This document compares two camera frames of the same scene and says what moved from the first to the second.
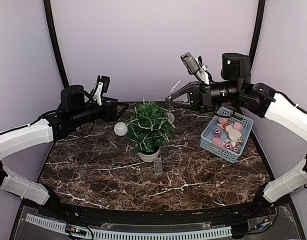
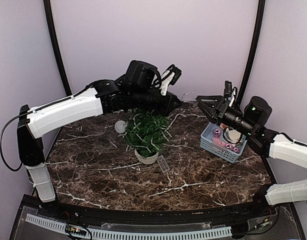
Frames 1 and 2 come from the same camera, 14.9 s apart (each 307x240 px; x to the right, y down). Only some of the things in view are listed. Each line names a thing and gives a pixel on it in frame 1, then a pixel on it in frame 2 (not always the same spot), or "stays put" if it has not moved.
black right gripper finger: [191, 89] -> [211, 101]
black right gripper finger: [182, 104] -> [217, 119]
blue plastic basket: [227, 135] stays put
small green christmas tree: [149, 128] stays put
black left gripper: [113, 116] -> [170, 106]
